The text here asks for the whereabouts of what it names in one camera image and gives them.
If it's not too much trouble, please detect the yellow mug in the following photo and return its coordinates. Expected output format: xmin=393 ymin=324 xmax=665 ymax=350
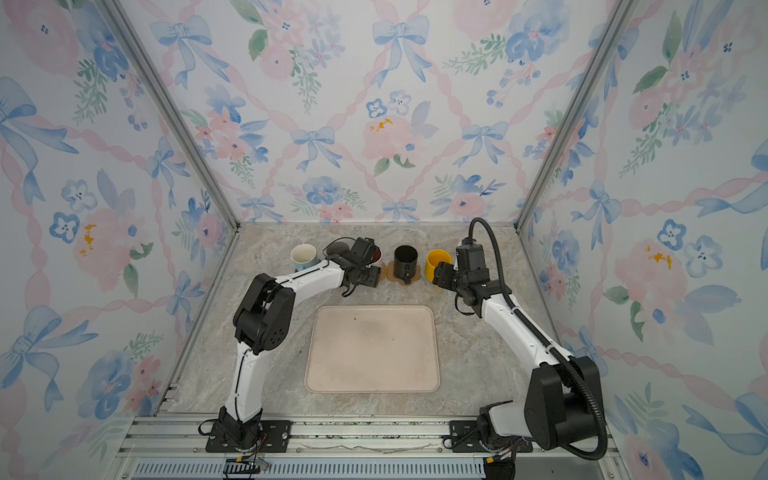
xmin=425 ymin=249 xmax=452 ymax=284

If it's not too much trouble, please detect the cork paw print coaster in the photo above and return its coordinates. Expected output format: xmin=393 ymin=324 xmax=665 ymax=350
xmin=386 ymin=261 xmax=422 ymax=286

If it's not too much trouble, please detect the black mug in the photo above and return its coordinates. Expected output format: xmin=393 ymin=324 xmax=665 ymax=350
xmin=393 ymin=245 xmax=419 ymax=285

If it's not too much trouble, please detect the light blue mug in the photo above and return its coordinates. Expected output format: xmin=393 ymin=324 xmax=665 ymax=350
xmin=290 ymin=243 xmax=319 ymax=271

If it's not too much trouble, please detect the red mug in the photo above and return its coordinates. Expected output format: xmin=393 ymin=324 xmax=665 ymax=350
xmin=370 ymin=246 xmax=382 ymax=265

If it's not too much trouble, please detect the grey mug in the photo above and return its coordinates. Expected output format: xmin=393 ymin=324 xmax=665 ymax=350
xmin=324 ymin=240 xmax=350 ymax=257

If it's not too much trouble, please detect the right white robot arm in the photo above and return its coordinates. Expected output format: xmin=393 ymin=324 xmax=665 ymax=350
xmin=433 ymin=238 xmax=608 ymax=460

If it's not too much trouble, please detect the beige serving tray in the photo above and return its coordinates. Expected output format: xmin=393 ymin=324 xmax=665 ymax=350
xmin=304 ymin=305 xmax=441 ymax=394

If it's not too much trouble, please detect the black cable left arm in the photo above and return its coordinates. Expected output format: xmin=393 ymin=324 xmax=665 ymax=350
xmin=322 ymin=236 xmax=361 ymax=259

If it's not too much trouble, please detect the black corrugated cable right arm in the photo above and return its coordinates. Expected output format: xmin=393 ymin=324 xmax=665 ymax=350
xmin=467 ymin=217 xmax=609 ymax=462

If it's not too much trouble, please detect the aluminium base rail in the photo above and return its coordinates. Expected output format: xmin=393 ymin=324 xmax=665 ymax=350
xmin=106 ymin=413 xmax=629 ymax=479

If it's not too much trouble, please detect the aluminium corner frame post right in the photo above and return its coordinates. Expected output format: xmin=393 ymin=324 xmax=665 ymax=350
xmin=514 ymin=0 xmax=636 ymax=235

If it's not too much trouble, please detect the aluminium corner frame post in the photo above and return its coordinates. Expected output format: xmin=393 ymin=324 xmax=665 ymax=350
xmin=95 ymin=0 xmax=240 ymax=231
xmin=514 ymin=0 xmax=636 ymax=235

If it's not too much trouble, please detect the aluminium corner frame post left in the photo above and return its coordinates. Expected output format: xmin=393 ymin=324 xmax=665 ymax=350
xmin=95 ymin=0 xmax=240 ymax=231

